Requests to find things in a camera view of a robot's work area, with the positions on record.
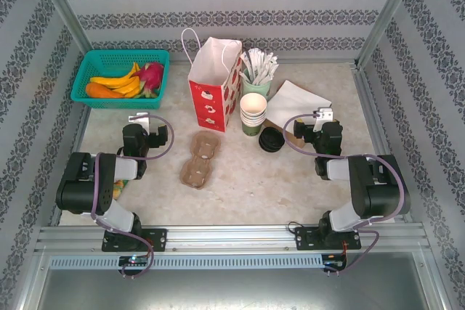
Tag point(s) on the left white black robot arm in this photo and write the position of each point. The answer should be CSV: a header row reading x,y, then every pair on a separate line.
x,y
76,186

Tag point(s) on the stack of paper cups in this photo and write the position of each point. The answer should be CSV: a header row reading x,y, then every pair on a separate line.
x,y
252,128

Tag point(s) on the teal plastic basket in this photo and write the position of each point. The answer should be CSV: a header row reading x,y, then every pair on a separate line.
x,y
109,57

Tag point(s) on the left small circuit board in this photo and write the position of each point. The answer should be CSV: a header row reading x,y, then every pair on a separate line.
x,y
134,260

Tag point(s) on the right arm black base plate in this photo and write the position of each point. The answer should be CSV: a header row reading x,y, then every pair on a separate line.
x,y
303,239

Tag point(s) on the grey metal panel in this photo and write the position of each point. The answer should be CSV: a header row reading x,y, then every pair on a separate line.
x,y
232,288

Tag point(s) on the aluminium frame post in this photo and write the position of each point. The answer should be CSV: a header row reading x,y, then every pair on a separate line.
x,y
60,1
387,12

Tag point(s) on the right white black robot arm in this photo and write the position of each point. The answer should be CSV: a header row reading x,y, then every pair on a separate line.
x,y
381,194

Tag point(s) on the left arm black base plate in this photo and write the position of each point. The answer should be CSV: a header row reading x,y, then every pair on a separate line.
x,y
158,239

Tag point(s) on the bunch of white straws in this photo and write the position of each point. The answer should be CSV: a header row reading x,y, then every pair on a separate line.
x,y
259,67

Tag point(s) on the pink toy dragon fruit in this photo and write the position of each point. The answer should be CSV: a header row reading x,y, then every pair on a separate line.
x,y
152,74

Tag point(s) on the green yellow snack packet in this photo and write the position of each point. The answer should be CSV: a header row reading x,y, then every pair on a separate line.
x,y
119,188

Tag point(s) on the yellow toy banana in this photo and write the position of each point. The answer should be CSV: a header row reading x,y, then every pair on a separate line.
x,y
132,89
116,80

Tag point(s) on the right small circuit board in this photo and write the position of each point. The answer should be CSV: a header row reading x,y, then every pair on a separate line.
x,y
334,262

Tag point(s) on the green paper straw cup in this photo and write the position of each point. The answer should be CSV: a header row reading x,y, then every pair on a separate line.
x,y
258,90

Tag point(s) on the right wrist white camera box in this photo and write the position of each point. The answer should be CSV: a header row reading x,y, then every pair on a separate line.
x,y
324,114

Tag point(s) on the orange carrot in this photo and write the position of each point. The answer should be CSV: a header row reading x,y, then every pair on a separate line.
x,y
101,91

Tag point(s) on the stack of black cup lids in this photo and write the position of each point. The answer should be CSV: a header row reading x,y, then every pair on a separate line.
x,y
270,139

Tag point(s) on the red white paper bag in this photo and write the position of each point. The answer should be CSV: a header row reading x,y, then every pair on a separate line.
x,y
210,106

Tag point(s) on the aluminium mounting rail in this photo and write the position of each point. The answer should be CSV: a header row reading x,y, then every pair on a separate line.
x,y
232,237

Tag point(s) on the brown cardboard cup carrier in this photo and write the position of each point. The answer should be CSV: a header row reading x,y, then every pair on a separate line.
x,y
192,169

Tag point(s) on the white napkin stack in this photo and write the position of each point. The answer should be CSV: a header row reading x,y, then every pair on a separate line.
x,y
294,99

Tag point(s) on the small circuit board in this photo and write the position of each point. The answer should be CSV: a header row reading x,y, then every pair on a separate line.
x,y
334,262
134,260

